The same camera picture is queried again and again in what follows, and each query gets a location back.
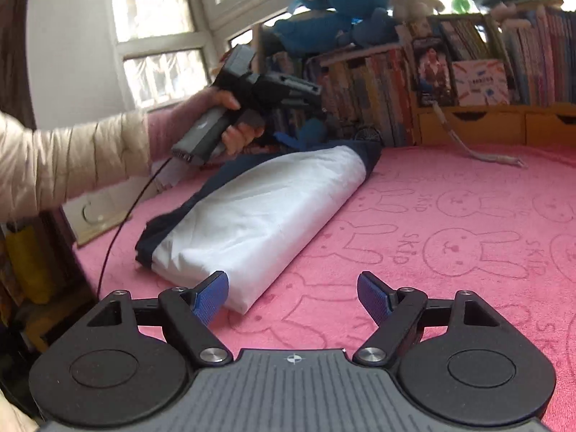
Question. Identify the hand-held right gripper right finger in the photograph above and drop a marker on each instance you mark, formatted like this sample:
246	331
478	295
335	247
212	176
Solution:
373	299

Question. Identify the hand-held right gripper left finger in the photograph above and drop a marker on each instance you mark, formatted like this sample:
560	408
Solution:
211	299

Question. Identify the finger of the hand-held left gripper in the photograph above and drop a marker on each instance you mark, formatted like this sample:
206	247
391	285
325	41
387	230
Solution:
290	141

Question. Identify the navy and white jacket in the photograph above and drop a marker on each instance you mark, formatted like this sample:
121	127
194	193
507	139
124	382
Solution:
261	207

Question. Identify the person's left forearm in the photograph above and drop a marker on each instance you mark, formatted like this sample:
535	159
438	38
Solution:
67	166

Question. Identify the person's left hand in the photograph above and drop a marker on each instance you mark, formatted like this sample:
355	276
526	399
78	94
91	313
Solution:
220	99

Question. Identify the blue plush ball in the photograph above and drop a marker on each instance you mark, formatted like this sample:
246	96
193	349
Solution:
312	134

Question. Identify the miniature black bicycle model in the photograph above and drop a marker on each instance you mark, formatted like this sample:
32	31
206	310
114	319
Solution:
366	135

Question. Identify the dark blue plush toy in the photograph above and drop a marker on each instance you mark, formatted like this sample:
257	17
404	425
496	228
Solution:
324	29

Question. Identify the row of tall upright books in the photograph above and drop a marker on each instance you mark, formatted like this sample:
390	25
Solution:
373	94

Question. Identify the pink rabbit-print blanket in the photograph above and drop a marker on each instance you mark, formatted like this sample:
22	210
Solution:
450	234

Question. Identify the window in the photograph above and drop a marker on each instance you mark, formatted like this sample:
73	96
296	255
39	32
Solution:
153	9

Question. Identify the yellow bag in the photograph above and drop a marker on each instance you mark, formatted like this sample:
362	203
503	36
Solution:
29	261

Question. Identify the white box with colourful print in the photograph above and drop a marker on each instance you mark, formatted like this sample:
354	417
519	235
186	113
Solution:
479	83

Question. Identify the row of green books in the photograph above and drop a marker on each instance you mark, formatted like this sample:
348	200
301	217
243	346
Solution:
468	38

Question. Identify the wooden drawer organizer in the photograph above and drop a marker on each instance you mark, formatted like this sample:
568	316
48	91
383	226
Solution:
495	126

